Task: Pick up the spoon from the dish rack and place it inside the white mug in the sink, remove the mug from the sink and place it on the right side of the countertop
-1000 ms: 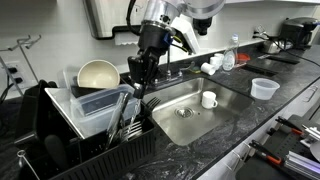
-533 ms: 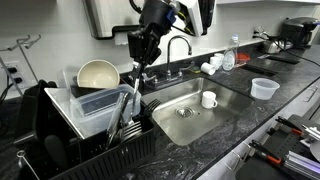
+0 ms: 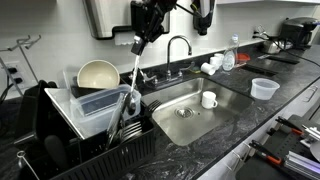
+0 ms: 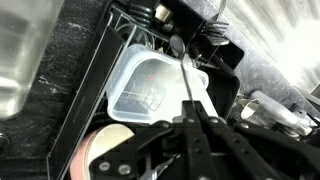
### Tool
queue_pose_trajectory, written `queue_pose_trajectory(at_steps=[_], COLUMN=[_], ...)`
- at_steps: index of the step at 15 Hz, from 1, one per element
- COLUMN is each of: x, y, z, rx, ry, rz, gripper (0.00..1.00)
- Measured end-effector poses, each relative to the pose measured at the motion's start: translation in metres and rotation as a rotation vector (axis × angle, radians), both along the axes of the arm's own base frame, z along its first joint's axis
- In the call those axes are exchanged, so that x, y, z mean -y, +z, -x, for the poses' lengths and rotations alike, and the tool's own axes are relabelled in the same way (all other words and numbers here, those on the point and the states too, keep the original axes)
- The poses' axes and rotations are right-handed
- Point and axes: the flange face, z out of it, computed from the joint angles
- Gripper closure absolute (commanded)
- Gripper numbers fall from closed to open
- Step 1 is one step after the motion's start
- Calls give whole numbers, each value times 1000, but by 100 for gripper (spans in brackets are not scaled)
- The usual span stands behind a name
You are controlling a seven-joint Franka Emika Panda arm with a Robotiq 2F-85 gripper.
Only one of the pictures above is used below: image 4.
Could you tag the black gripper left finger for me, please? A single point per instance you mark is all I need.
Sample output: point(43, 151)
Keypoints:
point(196, 150)

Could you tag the brass cylinder piece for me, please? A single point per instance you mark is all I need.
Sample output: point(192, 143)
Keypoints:
point(163, 13)

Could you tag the translucent plastic lid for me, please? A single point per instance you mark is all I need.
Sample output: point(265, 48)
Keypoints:
point(205, 100)

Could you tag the stainless steel sink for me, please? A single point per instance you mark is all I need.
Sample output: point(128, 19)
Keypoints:
point(20, 50)

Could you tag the black dish rack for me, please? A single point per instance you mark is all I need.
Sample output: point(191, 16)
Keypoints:
point(86, 100)

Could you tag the cream bowl with pink outside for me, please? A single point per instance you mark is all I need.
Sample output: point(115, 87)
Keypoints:
point(106, 140)

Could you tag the metal spoon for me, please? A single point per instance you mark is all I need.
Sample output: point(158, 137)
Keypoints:
point(177, 46)

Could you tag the metal fork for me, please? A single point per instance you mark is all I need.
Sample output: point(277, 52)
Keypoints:
point(220, 10)
point(216, 39)
point(215, 27)

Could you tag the white slim bottle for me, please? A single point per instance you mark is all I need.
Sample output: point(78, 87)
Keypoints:
point(276, 110)

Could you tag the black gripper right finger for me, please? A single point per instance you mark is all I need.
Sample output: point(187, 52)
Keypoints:
point(243, 156)

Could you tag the small metal cup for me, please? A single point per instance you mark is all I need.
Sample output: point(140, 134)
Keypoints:
point(250, 110)

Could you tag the clear plastic food container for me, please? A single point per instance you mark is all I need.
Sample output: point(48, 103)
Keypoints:
point(133, 83)

